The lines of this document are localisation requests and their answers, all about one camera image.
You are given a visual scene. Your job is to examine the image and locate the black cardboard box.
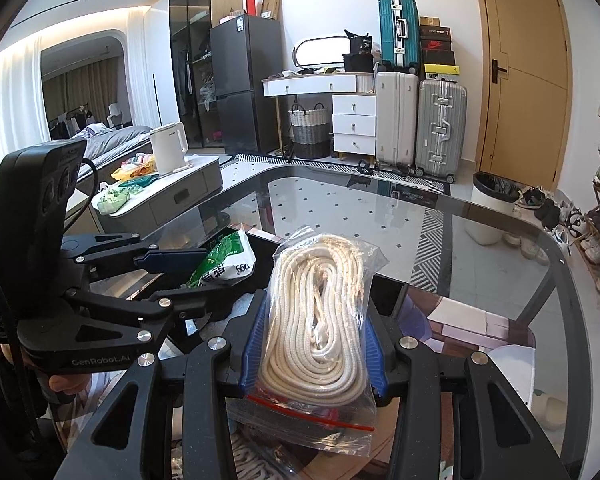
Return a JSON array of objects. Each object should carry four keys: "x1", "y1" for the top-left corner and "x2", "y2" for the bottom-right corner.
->
[{"x1": 160, "y1": 229, "x2": 408, "y2": 358}]

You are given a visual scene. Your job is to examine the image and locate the person's left hand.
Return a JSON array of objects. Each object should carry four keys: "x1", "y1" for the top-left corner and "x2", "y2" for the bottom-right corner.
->
[{"x1": 21, "y1": 351, "x2": 92, "y2": 396}]

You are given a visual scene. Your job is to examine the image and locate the grey bed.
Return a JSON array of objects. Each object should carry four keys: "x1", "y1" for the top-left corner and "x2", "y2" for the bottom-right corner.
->
[{"x1": 72, "y1": 122, "x2": 154, "y2": 177}]

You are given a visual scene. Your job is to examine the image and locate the woven laundry basket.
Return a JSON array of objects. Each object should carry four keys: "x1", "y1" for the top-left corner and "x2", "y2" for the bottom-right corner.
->
[{"x1": 289, "y1": 102, "x2": 332, "y2": 159}]

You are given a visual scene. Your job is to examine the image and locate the wooden door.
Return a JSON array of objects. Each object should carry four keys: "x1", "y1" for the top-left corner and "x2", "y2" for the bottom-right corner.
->
[{"x1": 476, "y1": 0, "x2": 572, "y2": 190}]

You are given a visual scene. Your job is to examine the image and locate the white desk with drawers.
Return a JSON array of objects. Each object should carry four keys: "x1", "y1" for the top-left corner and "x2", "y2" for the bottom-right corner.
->
[{"x1": 262, "y1": 73, "x2": 377, "y2": 157}]

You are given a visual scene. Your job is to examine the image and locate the bagged white rope coil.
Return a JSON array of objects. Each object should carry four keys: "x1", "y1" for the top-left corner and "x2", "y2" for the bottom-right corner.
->
[{"x1": 227, "y1": 225, "x2": 390, "y2": 458}]

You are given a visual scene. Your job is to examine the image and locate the colourful bags on cabinet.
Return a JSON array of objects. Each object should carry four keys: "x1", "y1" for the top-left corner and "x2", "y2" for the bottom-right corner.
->
[{"x1": 93, "y1": 153, "x2": 159, "y2": 216}]

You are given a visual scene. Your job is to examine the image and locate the black refrigerator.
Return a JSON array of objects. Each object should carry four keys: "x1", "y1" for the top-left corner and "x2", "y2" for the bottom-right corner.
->
[{"x1": 210, "y1": 14, "x2": 283, "y2": 154}]

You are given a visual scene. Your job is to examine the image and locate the anime print table mat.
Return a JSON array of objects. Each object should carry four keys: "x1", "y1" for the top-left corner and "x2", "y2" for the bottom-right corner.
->
[{"x1": 168, "y1": 284, "x2": 541, "y2": 480}]

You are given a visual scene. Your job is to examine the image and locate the black glass wardrobe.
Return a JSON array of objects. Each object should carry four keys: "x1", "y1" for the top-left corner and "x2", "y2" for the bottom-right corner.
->
[{"x1": 168, "y1": 0, "x2": 242, "y2": 148}]

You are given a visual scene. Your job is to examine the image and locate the teal suitcase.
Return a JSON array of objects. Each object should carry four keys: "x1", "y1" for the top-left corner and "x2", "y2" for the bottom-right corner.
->
[{"x1": 378, "y1": 0, "x2": 420, "y2": 75}]

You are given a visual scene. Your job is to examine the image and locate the white suitcase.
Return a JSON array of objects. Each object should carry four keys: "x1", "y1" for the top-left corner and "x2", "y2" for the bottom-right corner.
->
[{"x1": 376, "y1": 72, "x2": 419, "y2": 167}]

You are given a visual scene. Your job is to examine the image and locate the stack of shoe boxes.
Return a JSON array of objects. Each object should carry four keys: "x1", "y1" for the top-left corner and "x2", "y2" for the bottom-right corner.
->
[{"x1": 419, "y1": 16, "x2": 460, "y2": 82}]

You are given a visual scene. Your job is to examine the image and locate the white electric kettle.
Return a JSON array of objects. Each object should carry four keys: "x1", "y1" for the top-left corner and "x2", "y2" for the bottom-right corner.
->
[{"x1": 149, "y1": 122, "x2": 189, "y2": 176}]

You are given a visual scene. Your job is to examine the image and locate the silver suitcase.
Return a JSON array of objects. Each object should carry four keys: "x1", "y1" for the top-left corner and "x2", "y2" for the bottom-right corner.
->
[{"x1": 415, "y1": 79, "x2": 468, "y2": 183}]

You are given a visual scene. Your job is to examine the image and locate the grey side cabinet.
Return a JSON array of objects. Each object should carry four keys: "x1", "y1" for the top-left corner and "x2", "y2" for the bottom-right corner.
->
[{"x1": 91, "y1": 155, "x2": 223, "y2": 235}]

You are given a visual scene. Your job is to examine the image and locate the green white packet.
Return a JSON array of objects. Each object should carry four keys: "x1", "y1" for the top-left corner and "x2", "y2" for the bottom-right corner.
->
[{"x1": 186, "y1": 229, "x2": 257, "y2": 288}]

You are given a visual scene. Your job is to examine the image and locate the white trash bin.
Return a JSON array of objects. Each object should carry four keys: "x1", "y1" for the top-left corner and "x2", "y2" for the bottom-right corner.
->
[{"x1": 465, "y1": 171, "x2": 520, "y2": 246}]

